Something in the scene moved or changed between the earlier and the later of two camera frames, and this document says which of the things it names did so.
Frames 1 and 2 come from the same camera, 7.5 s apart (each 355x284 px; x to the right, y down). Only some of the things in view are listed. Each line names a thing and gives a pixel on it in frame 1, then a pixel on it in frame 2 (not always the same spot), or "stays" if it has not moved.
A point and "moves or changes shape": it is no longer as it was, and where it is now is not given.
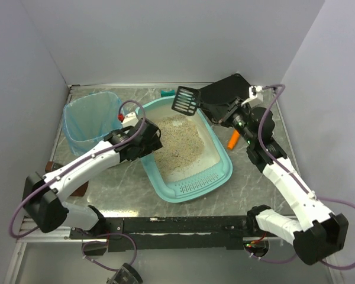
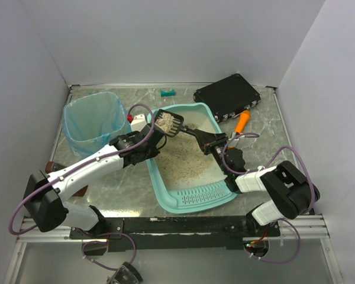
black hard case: (215, 97) stays
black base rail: (170, 234) stays
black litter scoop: (186, 100) -> (170, 123)
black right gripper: (228, 109) -> (214, 141)
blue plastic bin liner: (87, 119) stays
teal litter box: (213, 174) moves or changes shape
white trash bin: (90, 118) stays
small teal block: (167, 93) stays
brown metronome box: (51, 166) stays
